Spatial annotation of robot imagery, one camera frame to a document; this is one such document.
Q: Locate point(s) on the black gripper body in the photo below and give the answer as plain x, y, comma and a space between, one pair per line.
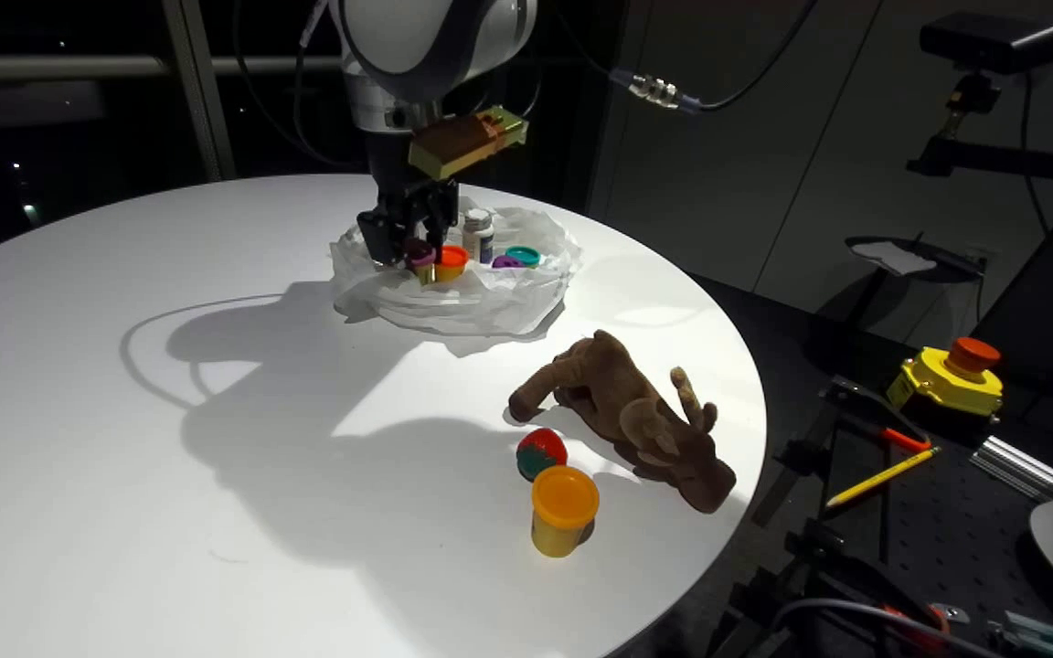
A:
401, 183

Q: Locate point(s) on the red toy strawberry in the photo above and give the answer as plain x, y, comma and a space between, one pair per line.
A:
539, 453

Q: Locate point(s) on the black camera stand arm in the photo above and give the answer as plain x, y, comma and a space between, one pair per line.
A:
1003, 158

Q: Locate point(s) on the black camera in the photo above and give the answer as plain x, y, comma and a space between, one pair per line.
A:
988, 40

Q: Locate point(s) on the yellow pencil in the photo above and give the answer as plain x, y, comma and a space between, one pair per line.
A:
877, 476

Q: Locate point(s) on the grey window post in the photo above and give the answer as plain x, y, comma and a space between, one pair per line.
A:
197, 93

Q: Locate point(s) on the yellow tub yellow lid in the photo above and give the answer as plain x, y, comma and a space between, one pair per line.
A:
564, 513

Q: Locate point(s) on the white plastic bag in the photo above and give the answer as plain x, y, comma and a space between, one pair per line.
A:
467, 305

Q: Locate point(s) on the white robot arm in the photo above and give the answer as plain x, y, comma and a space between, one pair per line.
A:
430, 49

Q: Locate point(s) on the yellowish wrist camera box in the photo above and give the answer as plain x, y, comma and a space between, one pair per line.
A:
469, 139

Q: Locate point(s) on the grey horizontal window rail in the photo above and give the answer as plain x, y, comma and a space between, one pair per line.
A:
88, 67

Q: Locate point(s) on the aluminium profile bar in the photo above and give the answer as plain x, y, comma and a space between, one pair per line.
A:
1024, 464

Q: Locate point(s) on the brown plush animal toy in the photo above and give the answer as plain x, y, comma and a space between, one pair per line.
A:
624, 407

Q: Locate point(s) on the white paper sheet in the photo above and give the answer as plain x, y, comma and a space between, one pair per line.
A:
892, 256

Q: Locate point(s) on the small tub purple lid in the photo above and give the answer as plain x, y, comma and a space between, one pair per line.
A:
507, 261

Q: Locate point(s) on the yellow emergency stop button box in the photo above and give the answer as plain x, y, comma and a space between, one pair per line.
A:
947, 383

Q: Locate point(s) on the small tub orange lid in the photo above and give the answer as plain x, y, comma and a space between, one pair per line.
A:
452, 261

